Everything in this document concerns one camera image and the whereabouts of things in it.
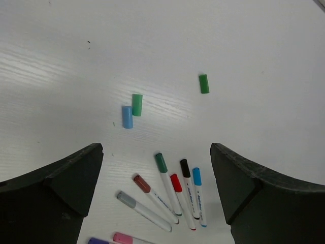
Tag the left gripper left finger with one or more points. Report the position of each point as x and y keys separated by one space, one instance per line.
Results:
x=49 y=204

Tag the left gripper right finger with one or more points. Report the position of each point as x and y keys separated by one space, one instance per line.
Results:
x=264 y=206

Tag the blue capped marker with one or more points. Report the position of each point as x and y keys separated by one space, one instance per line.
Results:
x=199 y=194

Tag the light blue pen cap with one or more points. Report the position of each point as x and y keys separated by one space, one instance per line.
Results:
x=127 y=117

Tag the light green pen cap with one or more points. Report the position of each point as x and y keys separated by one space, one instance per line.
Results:
x=137 y=100

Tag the purple capped marker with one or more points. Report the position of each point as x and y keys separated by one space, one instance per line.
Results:
x=94 y=240

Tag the grey capped marker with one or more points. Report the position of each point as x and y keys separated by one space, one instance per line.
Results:
x=144 y=211

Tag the pink capped marker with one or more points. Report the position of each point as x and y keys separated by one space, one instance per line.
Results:
x=126 y=239

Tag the black capped marker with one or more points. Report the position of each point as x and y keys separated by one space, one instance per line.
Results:
x=189 y=189

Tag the red capped marker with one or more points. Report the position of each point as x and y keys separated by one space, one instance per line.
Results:
x=183 y=203

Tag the brown capped marker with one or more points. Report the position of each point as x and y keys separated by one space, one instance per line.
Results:
x=156 y=198

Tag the dark green capped marker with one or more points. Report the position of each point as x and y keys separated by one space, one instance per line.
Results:
x=162 y=167

